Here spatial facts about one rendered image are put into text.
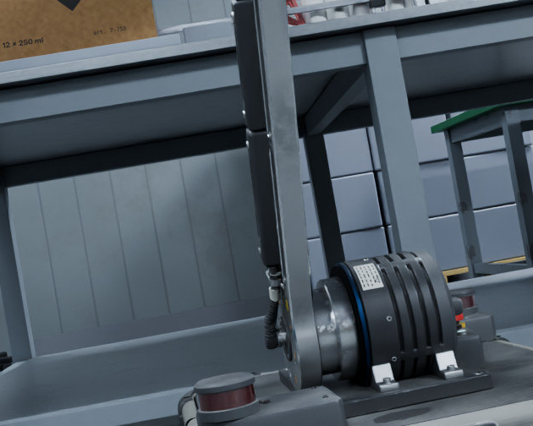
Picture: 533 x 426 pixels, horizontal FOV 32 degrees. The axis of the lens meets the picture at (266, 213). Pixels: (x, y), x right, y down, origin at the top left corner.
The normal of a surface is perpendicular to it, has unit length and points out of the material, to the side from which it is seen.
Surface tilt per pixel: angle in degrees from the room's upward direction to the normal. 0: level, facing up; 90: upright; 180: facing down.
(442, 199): 90
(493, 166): 90
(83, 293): 90
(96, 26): 90
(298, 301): 115
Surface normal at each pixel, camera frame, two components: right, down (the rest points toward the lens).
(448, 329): 0.16, 0.17
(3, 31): 0.12, -0.04
